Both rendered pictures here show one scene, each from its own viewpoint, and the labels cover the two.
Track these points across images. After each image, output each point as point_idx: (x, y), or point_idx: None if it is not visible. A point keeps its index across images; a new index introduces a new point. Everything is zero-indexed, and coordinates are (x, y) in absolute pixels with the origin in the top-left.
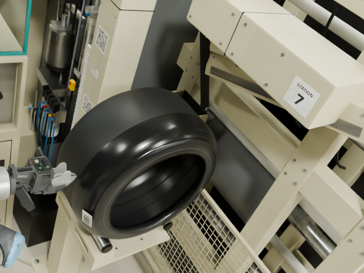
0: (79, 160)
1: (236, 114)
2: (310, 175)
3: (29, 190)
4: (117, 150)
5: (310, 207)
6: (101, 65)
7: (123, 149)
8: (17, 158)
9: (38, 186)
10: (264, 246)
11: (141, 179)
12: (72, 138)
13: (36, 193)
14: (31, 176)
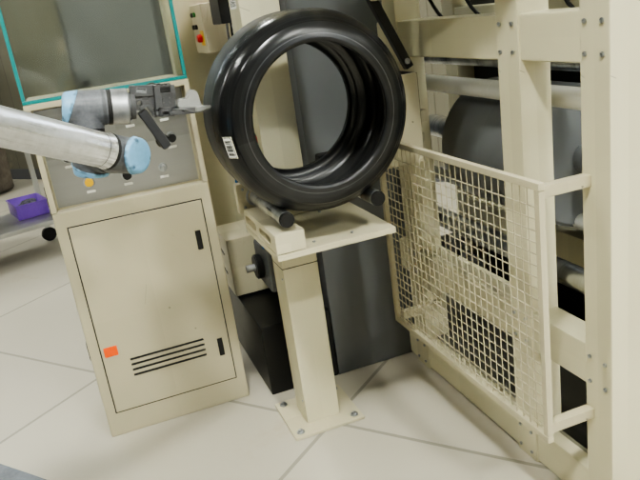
0: (210, 90)
1: (440, 42)
2: (519, 24)
3: (155, 114)
4: (235, 49)
5: (571, 95)
6: (238, 24)
7: (241, 44)
8: (215, 229)
9: (160, 103)
10: (549, 204)
11: (342, 170)
12: (207, 80)
13: (161, 112)
14: (150, 92)
